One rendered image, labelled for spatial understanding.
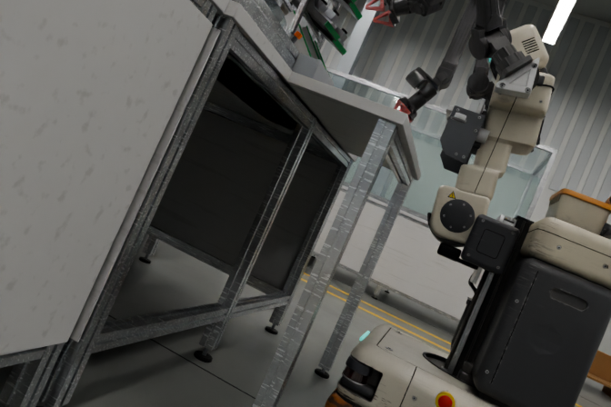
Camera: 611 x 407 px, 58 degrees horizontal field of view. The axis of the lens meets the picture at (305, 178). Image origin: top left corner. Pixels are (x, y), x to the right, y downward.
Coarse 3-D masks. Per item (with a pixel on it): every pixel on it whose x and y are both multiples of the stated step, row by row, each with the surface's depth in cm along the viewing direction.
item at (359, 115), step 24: (240, 72) 154; (240, 96) 202; (264, 96) 178; (312, 96) 144; (336, 96) 135; (360, 96) 133; (336, 120) 162; (360, 120) 147; (408, 120) 135; (360, 144) 190; (408, 144) 152
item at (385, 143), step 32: (384, 128) 133; (384, 160) 136; (352, 192) 132; (352, 224) 131; (384, 224) 211; (320, 256) 132; (320, 288) 130; (352, 288) 210; (352, 320) 212; (288, 352) 130
